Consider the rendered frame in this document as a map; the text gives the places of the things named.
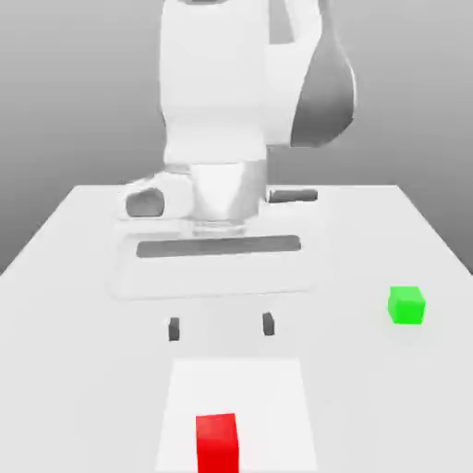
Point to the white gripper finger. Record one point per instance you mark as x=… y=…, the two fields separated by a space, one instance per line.
x=268 y=325
x=173 y=329

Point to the small red cube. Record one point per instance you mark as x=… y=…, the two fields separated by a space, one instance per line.
x=217 y=443

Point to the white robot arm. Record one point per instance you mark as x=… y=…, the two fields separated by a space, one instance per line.
x=214 y=92

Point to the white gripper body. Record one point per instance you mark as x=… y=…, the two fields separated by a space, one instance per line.
x=218 y=273

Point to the small green cube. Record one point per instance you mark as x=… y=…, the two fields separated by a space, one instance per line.
x=406 y=306

